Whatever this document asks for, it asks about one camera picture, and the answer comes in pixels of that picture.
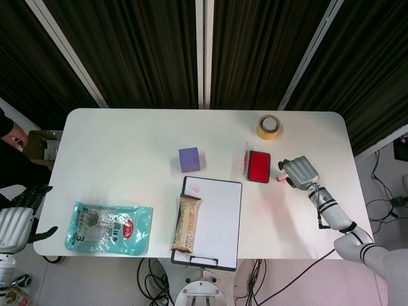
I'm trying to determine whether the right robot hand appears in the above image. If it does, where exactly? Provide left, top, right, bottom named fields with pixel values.
left=277, top=156, right=321, bottom=191

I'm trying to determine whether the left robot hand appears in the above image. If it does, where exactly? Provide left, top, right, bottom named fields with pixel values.
left=0, top=184, right=60, bottom=255

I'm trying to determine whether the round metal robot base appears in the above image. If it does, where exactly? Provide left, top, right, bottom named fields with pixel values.
left=174, top=269, right=235, bottom=306

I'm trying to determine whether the red ink pad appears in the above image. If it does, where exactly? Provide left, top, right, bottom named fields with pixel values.
left=242, top=142, right=272, bottom=186

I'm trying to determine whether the yellow tape roll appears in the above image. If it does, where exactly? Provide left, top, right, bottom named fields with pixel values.
left=256, top=114, right=284, bottom=140

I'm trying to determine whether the black and blue caster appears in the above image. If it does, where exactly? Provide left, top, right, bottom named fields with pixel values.
left=11, top=273, right=34, bottom=288

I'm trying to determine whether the person in black clothing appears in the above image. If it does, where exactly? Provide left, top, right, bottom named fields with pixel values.
left=0, top=106, right=54, bottom=208

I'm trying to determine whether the colourful printed box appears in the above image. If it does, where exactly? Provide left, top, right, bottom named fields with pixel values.
left=0, top=285, right=35, bottom=306

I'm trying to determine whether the white paper sheet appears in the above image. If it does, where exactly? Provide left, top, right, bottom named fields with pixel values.
left=183, top=177, right=242, bottom=267

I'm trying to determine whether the brown cardboard box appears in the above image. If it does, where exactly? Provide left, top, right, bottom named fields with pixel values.
left=27, top=129, right=63, bottom=167

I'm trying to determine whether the teal snack bag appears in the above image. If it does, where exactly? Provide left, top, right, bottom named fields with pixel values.
left=64, top=201, right=154, bottom=256

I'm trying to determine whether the black electronic device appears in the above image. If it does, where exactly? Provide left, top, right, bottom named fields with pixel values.
left=393, top=136, right=408, bottom=161

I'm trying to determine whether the purple foam block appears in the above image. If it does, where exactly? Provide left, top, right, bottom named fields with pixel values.
left=178, top=147, right=201, bottom=174

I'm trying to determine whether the black clipboard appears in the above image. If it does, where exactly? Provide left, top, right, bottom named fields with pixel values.
left=170, top=175, right=244, bottom=272

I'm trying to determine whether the dark brown curtain panel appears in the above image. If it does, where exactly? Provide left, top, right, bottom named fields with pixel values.
left=0, top=0, right=100, bottom=130
left=40, top=0, right=201, bottom=109
left=286, top=0, right=408, bottom=154
left=209, top=0, right=336, bottom=111

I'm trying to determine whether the brown snack bar wrapper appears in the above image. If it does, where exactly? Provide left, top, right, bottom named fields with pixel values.
left=170, top=194, right=203, bottom=254

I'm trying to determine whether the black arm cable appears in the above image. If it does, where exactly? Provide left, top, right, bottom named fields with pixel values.
left=251, top=183, right=339, bottom=306

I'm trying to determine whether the short white frame bar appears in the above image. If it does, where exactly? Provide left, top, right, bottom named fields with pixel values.
left=353, top=122, right=408, bottom=164

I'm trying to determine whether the black floor cable bundle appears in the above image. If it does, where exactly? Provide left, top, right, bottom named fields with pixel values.
left=234, top=258, right=272, bottom=306
left=363, top=149, right=408, bottom=231
left=136, top=258, right=175, bottom=306

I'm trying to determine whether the white metal frame post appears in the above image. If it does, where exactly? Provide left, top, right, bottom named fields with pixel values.
left=25, top=0, right=108, bottom=108
left=194, top=0, right=215, bottom=109
left=277, top=0, right=344, bottom=111

